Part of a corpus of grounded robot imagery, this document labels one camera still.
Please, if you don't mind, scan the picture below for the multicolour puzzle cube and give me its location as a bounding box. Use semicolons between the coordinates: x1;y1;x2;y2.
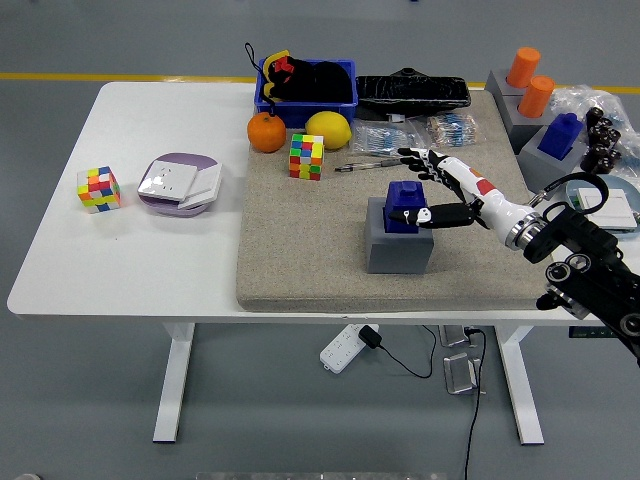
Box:
288;132;326;182
76;165;123;215

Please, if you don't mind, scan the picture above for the black wrapped long bundle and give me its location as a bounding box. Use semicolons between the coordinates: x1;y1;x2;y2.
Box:
355;66;472;115

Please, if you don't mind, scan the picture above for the yellow lemon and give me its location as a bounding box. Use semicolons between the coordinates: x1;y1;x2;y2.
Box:
305;110;353;150

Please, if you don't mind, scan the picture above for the thin black adapter cable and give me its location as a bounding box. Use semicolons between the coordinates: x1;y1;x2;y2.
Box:
377;324;436;380

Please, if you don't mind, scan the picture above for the black table control panel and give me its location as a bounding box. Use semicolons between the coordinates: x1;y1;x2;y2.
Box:
568;325;617;339

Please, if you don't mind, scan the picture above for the black power adapter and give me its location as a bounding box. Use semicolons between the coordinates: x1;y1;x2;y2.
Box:
359;324;384;350

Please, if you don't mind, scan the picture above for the blue plastic bin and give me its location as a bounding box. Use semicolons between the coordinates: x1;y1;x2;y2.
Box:
253;58;359;130

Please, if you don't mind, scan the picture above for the white power strip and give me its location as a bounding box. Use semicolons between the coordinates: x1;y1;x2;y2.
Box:
319;323;380;375

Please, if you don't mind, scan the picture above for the grey-brown table mat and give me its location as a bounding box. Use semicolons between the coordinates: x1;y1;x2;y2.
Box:
235;88;562;314

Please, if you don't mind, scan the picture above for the black power cable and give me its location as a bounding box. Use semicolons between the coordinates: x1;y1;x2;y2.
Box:
462;327;487;474

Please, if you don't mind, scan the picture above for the white switch panel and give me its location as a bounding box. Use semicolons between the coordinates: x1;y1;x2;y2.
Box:
574;187;640;232
177;162;224;210

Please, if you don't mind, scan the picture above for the white table leg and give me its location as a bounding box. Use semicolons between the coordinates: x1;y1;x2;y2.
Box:
494;324;545;446
152;322;196;444

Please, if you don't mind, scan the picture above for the orange fruit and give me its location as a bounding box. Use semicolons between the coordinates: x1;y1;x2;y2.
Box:
247;111;288;154

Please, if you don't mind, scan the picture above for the black pouch with yellow trim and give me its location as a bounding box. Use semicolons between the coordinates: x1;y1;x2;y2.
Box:
243;42;354;105

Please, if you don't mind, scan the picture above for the orange cylinder seal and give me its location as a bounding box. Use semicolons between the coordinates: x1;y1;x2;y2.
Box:
517;75;556;119
506;46;542;87

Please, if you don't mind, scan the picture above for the grey ballpoint pen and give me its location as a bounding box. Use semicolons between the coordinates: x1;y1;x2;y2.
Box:
333;157;407;174

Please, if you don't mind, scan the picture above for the clear bag of resistors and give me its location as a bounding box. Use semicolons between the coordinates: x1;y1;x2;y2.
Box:
349;121;429;160
425;113;485;149

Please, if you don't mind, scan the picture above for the white wall socket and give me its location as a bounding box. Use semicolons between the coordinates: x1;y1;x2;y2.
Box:
137;159;200;202

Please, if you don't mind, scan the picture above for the light blue plate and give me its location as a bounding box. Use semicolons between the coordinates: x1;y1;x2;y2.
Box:
564;172;640;236

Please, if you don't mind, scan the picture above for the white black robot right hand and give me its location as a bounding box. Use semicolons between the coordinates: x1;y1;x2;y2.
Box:
387;147;540;246

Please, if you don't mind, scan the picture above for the grey seal holder block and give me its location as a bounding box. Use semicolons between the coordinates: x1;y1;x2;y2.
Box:
365;196;435;274
484;69;526;101
502;92;556;154
517;124;591;201

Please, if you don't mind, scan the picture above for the silver metal bracket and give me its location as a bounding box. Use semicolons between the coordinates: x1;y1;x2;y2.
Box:
443;352;484;397
438;324;476;349

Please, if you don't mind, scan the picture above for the blue square seal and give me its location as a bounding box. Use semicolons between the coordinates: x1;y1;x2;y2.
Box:
383;180;430;235
537;112;585;161

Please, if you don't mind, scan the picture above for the clear plastic bag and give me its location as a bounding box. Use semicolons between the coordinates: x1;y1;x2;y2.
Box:
549;84;640;132

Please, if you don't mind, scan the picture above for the purple plate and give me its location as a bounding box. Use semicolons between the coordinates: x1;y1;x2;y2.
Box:
137;152;223;219

